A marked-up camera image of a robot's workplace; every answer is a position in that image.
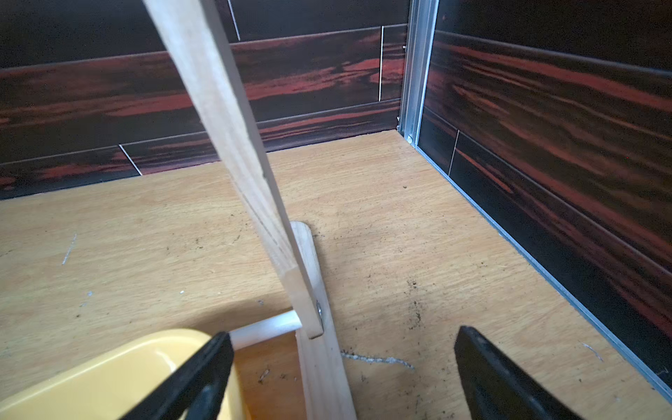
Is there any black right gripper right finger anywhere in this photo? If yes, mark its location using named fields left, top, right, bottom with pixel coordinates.
left=454, top=325, right=579, bottom=419

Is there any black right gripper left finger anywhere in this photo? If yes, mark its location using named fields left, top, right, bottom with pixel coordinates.
left=123, top=332, right=235, bottom=419

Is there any yellow plastic tray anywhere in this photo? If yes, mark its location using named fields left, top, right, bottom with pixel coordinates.
left=0, top=329, right=248, bottom=420

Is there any aluminium corner profile right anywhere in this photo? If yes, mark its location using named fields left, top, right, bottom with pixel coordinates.
left=397, top=0, right=439, bottom=148

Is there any wooden string rack frame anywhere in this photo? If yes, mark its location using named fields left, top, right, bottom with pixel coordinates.
left=145, top=1, right=356, bottom=419

